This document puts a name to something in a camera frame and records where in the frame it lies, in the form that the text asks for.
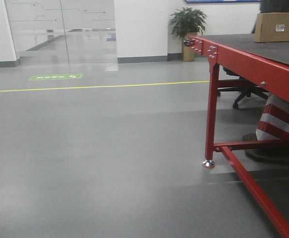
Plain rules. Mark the white barcode label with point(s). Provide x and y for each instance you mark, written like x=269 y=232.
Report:
x=280 y=28

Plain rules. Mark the red metal table frame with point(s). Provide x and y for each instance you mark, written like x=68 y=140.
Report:
x=234 y=67

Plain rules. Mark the glass door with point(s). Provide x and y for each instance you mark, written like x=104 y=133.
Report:
x=63 y=31

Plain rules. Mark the black office chair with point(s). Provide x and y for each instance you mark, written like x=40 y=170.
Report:
x=245 y=91

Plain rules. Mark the green potted plant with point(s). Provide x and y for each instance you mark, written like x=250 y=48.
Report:
x=187 y=21

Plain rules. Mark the green floor sticker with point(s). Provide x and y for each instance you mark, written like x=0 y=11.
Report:
x=56 y=77

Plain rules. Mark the dark grey table mat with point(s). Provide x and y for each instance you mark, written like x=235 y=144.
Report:
x=276 y=51

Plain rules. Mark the brown cardboard package box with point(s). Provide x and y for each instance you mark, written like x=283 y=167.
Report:
x=272 y=27

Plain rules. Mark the red white traffic cone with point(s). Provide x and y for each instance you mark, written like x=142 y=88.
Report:
x=273 y=125

